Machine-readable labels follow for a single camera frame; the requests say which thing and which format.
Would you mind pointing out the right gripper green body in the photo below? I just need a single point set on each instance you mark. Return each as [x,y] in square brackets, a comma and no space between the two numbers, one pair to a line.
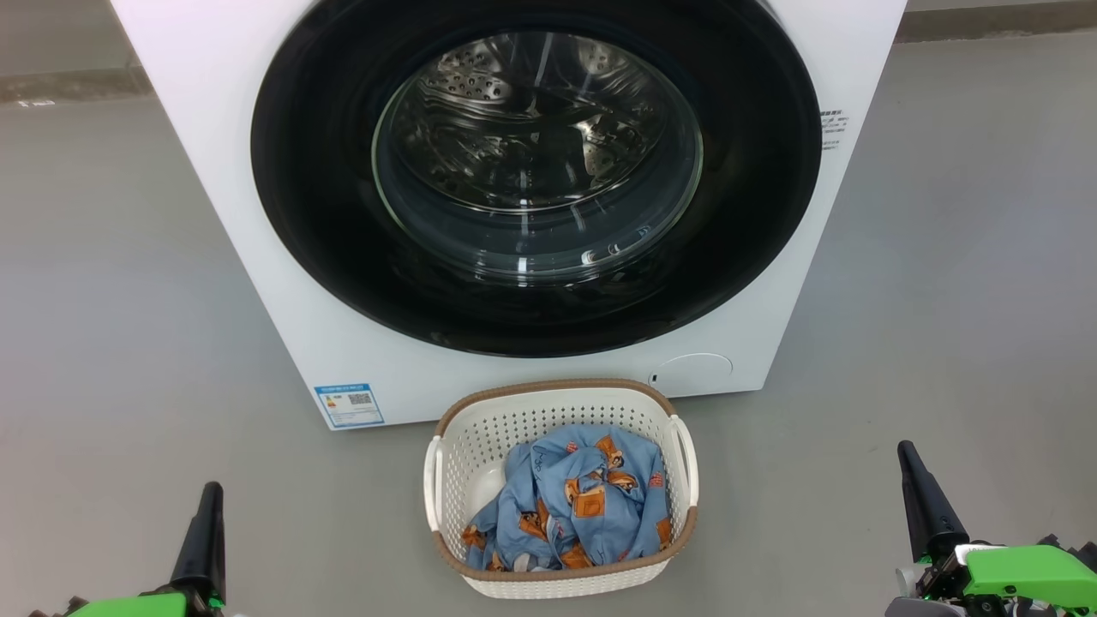
[1028,574]

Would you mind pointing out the white front-load washing machine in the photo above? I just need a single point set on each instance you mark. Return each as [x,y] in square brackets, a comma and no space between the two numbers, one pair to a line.
[411,377]

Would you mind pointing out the black round glass washer door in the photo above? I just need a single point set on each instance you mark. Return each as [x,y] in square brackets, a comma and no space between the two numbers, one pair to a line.
[308,171]

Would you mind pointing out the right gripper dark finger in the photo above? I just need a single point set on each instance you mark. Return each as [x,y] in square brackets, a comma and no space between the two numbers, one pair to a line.
[930,514]

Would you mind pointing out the blue energy label sticker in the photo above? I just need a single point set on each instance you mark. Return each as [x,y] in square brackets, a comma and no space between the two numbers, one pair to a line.
[349,405]

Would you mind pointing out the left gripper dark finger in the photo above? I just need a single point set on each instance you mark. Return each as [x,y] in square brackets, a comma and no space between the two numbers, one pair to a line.
[204,548]

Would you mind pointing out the cream laundry basket brown rim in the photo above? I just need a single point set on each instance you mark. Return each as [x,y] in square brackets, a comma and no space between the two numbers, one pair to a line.
[480,446]

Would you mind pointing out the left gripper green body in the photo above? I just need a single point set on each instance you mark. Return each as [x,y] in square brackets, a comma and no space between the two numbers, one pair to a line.
[137,608]

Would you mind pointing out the blue garment with orange print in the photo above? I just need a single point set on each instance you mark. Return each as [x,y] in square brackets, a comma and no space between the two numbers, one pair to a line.
[506,533]
[617,523]

